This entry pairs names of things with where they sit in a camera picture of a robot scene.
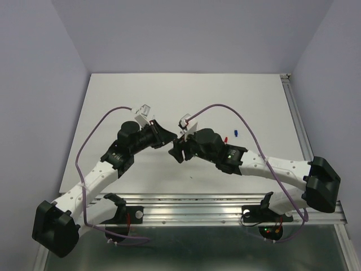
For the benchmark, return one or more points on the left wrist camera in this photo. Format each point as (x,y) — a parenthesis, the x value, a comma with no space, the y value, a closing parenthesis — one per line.
(141,114)

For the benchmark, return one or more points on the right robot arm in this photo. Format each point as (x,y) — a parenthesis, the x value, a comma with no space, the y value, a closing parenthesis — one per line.
(315,183)

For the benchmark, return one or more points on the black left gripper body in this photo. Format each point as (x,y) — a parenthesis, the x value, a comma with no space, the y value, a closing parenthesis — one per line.
(147,138)

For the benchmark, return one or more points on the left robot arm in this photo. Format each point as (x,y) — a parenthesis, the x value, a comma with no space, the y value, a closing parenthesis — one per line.
(55,224)

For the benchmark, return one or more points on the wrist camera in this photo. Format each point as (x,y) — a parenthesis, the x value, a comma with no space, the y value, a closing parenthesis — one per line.
(141,114)
(188,126)

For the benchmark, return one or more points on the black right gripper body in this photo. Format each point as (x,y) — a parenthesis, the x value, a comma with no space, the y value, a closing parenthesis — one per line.
(194,149)

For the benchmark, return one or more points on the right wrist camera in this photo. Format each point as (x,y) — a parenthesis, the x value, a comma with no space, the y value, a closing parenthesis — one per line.
(188,126)

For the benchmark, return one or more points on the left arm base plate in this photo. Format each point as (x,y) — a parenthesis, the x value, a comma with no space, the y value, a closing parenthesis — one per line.
(126,215)

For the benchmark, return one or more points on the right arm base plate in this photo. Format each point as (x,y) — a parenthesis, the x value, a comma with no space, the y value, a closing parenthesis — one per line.
(253,214)

